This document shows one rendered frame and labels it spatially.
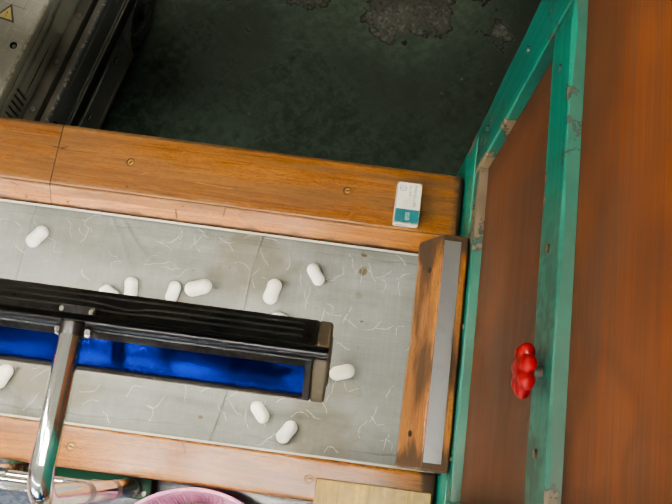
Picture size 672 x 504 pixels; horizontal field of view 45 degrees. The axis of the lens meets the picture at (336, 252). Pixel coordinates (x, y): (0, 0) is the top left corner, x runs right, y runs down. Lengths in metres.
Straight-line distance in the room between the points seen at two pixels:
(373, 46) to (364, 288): 1.09
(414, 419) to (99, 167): 0.57
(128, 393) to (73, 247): 0.22
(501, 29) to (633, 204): 1.70
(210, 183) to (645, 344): 0.80
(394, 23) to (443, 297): 1.25
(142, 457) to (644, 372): 0.76
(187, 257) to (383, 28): 1.15
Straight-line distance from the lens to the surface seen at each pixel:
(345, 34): 2.14
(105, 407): 1.15
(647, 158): 0.52
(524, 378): 0.62
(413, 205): 1.13
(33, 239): 1.20
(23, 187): 1.24
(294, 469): 1.09
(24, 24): 1.69
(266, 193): 1.15
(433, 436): 1.00
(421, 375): 1.03
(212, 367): 0.79
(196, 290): 1.13
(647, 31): 0.57
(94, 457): 1.13
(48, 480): 0.78
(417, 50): 2.14
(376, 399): 1.12
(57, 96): 1.76
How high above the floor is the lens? 1.85
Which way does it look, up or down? 75 degrees down
